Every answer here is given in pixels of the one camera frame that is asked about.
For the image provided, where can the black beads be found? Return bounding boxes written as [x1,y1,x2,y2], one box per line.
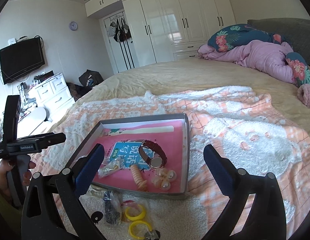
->
[103,190,122,225]

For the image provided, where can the small gold jewelry clear bag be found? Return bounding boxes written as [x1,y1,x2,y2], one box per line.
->
[98,159,125,178]

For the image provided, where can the orange spiral hair tie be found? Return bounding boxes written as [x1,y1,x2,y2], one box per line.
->
[129,164,149,192]

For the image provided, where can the pearl clear hair clip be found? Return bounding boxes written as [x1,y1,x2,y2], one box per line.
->
[152,168,177,191]

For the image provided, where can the dark red strap wristwatch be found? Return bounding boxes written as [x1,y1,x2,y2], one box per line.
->
[138,140,167,170]

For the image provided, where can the person's left hand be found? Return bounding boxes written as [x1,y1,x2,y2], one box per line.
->
[0,159,37,205]

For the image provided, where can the black octopus sticker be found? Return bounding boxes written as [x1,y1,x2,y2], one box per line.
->
[91,211,103,225]

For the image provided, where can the white drawer dresser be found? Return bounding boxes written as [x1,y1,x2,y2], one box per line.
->
[28,73,75,122]

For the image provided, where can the yellow bangles in bag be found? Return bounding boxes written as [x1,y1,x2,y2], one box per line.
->
[121,200,154,239]

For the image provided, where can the black bag on floor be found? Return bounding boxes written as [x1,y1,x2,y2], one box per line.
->
[79,70,104,88]

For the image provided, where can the grey cardboard tray box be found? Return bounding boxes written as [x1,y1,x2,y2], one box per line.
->
[66,114,190,199]

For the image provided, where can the pink knitted cloth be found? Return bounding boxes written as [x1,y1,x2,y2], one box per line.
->
[297,84,310,108]

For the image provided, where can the white door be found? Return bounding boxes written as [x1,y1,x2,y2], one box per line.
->
[99,9,139,74]

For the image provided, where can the bags hanging on door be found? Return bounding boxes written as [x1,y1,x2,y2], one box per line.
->
[106,17,132,43]

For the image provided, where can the beige bed cover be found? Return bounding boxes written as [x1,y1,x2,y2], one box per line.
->
[17,58,310,143]

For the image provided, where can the pink purple duvet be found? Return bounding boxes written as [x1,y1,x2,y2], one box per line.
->
[198,40,297,84]

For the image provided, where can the teal floral pillow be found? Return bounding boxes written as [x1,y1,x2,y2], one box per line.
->
[207,24,310,87]

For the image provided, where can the dark grey headboard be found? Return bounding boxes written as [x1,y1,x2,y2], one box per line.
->
[247,18,310,66]

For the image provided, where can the white wardrobe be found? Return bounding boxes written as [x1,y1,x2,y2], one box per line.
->
[85,0,235,66]

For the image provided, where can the black wall television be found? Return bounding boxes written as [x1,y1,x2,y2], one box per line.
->
[0,36,45,84]

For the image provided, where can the purple wall clock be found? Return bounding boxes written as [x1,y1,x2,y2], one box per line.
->
[69,21,78,31]

